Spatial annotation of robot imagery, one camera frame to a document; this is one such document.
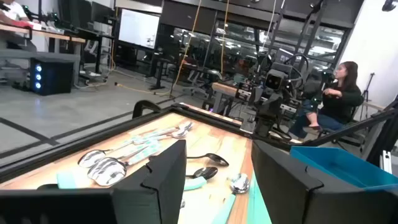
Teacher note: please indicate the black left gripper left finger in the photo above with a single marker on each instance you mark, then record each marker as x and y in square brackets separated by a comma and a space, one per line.
[161, 193]

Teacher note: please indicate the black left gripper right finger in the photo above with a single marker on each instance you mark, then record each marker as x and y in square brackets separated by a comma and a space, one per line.
[295, 199]

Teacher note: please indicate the black spoon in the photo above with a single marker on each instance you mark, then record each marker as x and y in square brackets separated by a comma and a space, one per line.
[46, 186]
[205, 172]
[219, 159]

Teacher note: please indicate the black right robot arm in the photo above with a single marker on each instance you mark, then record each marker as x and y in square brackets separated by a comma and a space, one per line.
[295, 90]

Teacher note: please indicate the wooden workstation table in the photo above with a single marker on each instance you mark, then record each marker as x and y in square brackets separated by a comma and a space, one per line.
[224, 88]

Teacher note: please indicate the blue plastic bin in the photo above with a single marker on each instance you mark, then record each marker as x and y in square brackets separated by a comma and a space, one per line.
[342, 165]

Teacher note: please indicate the seated person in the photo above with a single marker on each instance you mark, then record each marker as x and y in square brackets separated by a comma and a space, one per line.
[339, 102]

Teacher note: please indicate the grey office chair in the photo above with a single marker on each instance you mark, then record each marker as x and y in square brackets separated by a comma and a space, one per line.
[202, 77]

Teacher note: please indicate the silver aluminium profile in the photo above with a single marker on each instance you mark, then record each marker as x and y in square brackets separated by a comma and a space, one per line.
[385, 161]

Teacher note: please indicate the white board screen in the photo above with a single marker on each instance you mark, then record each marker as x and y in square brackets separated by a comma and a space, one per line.
[138, 28]

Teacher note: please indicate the black computer with blue lights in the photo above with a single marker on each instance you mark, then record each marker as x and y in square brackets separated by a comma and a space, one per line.
[53, 77]

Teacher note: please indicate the long wooden desk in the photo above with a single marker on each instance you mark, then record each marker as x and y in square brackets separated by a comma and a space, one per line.
[46, 34]

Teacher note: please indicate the person at wooden desk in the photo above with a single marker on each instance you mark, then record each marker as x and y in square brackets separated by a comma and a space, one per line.
[12, 12]

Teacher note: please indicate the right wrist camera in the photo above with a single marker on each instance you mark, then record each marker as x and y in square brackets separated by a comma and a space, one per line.
[274, 80]

